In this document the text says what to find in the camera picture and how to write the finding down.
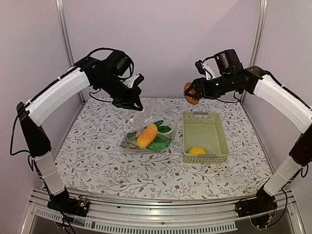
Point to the aluminium frame post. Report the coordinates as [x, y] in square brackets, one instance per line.
[64, 31]
[259, 31]

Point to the orange yellow toy mango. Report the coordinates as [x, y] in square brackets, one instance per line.
[146, 137]

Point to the floral patterned table mat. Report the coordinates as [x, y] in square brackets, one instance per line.
[91, 158]

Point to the brown toy potato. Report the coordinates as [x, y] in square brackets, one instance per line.
[191, 100]

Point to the right aluminium frame post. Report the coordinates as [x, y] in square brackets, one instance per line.
[259, 31]

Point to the green yellow toy avocado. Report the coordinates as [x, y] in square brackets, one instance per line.
[130, 141]

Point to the beige perforated plastic basket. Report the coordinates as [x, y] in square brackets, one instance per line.
[205, 130]

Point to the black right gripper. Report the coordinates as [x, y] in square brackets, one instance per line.
[200, 86]

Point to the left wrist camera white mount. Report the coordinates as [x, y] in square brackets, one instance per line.
[134, 80]

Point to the green toy cucumber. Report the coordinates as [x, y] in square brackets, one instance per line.
[158, 123]

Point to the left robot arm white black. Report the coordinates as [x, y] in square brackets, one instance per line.
[114, 75]

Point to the clear pink zip top bag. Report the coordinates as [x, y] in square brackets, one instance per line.
[153, 110]

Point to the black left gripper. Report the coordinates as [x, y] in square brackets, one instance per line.
[129, 102]

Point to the green white toy bok choy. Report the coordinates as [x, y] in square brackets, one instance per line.
[162, 140]

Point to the yellow toy lemon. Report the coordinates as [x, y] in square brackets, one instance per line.
[197, 151]

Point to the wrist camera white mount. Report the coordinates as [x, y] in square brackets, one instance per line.
[134, 80]
[204, 69]

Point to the left aluminium frame post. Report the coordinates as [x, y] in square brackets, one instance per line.
[64, 31]

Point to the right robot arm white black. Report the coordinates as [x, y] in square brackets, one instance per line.
[262, 84]

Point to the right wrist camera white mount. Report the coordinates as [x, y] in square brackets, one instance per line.
[204, 69]

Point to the front aluminium rail frame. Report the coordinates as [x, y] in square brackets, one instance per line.
[110, 214]

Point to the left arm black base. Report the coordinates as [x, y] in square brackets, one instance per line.
[65, 204]

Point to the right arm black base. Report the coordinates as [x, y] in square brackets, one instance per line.
[263, 206]

